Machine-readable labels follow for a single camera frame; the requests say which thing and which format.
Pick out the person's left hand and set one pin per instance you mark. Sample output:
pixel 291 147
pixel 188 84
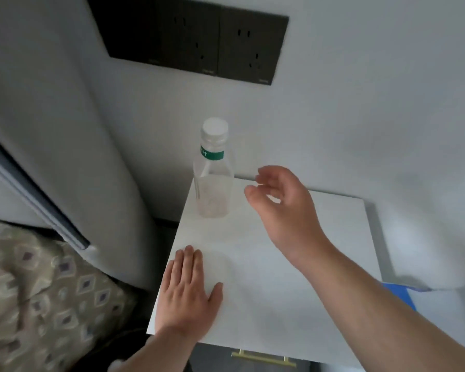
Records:
pixel 186 302

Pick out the person's right hand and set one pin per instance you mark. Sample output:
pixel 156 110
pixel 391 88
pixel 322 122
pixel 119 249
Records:
pixel 290 220

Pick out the clear bottle yellowish residue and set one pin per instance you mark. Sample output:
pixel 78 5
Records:
pixel 213 185

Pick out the person's right forearm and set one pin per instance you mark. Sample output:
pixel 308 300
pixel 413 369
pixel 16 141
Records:
pixel 391 325

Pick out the person's left forearm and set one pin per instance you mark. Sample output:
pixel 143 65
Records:
pixel 159 356

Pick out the white nightstand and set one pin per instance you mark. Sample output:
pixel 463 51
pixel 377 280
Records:
pixel 263 298

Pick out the blue white tissue pack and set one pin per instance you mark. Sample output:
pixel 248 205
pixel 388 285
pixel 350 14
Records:
pixel 441 313

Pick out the silver metal bar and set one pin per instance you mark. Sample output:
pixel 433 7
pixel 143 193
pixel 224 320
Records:
pixel 35 197

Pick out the black wall socket panel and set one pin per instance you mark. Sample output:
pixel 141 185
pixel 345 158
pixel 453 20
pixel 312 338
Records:
pixel 197 34

